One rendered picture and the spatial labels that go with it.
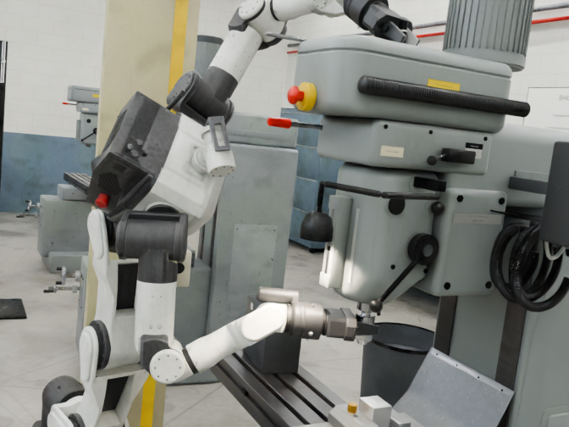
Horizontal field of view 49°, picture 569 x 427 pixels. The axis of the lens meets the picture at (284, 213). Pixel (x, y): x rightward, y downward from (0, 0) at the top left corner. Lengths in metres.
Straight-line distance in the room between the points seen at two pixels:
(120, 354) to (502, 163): 1.15
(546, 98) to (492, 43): 5.21
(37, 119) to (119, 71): 7.30
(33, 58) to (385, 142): 9.14
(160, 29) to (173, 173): 1.62
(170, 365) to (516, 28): 1.10
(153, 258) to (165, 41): 1.77
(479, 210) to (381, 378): 2.08
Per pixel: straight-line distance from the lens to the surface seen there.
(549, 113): 6.73
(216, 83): 1.69
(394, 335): 3.86
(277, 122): 1.44
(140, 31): 3.03
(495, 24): 1.59
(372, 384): 3.56
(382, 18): 1.49
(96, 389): 1.94
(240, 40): 1.74
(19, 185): 10.30
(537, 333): 1.70
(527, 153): 1.64
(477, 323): 1.80
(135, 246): 1.43
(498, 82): 1.52
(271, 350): 1.96
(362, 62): 1.30
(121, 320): 1.87
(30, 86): 10.25
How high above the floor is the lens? 1.69
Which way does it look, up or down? 8 degrees down
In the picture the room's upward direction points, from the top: 6 degrees clockwise
